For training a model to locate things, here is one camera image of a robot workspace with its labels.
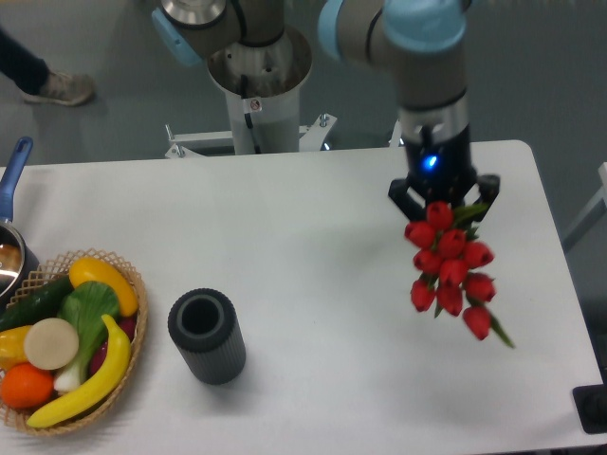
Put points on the dark grey ribbed vase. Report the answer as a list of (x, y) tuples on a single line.
[(204, 328)]

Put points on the blue handled saucepan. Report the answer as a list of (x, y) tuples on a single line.
[(17, 260)]

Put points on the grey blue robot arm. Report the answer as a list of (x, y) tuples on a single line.
[(420, 44)]

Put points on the yellow banana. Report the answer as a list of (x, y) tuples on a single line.
[(93, 390)]

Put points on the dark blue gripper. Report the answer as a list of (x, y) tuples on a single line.
[(443, 172)]

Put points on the orange fruit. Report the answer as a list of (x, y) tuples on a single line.
[(25, 386)]

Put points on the green cucumber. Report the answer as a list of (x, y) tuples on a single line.
[(43, 303)]

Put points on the yellow bell pepper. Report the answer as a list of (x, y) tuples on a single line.
[(12, 351)]

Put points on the green bok choy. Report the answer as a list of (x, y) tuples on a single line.
[(83, 309)]

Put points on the person's dark trouser leg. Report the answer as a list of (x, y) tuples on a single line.
[(27, 71)]

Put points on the white frame at right edge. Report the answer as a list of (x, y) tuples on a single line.
[(588, 216)]

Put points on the beige round disc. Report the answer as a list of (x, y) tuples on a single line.
[(51, 344)]

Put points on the black device at table edge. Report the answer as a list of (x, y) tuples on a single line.
[(590, 403)]

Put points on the woven wicker basket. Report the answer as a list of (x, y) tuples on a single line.
[(50, 271)]

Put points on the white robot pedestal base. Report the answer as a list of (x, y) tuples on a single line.
[(262, 88)]

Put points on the purple red vegetable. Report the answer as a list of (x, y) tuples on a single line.
[(128, 326)]

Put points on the person's beige shoe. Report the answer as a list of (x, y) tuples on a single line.
[(64, 89)]

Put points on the red tulip bouquet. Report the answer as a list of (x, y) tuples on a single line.
[(449, 260)]

